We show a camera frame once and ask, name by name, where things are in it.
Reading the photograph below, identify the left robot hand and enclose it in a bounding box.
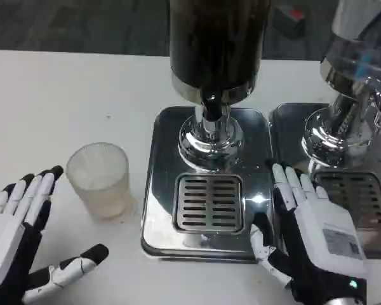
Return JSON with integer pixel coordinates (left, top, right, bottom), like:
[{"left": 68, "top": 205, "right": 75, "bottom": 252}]
[{"left": 0, "top": 165, "right": 110, "bottom": 305}]

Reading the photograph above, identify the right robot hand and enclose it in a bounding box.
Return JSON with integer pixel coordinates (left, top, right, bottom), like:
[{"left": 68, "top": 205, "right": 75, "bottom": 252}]
[{"left": 249, "top": 158, "right": 369, "bottom": 305}]

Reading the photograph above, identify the steel drip tray with grid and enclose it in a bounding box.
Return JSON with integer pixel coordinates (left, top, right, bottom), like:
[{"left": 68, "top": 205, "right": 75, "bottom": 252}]
[
  {"left": 140, "top": 106, "right": 276, "bottom": 263},
  {"left": 268, "top": 102, "right": 381, "bottom": 259}
]

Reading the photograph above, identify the clear ribbed glass cup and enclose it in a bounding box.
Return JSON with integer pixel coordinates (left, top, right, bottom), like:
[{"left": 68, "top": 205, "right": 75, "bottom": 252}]
[{"left": 65, "top": 142, "right": 135, "bottom": 221}]

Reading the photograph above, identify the clear drink dispenser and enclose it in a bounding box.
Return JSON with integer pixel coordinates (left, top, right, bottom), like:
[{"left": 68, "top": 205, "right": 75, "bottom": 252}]
[{"left": 300, "top": 0, "right": 381, "bottom": 169}]

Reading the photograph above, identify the black dispenser tap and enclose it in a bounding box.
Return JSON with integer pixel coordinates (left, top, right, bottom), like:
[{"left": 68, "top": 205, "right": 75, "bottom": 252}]
[{"left": 200, "top": 94, "right": 225, "bottom": 123}]

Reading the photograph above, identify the dark drink dispenser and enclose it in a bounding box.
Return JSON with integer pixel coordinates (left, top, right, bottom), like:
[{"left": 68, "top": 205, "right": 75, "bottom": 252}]
[{"left": 168, "top": 0, "right": 272, "bottom": 172}]

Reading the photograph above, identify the black box with red label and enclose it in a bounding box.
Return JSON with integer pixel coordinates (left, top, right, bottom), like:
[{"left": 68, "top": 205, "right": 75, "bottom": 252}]
[{"left": 272, "top": 5, "right": 306, "bottom": 37}]

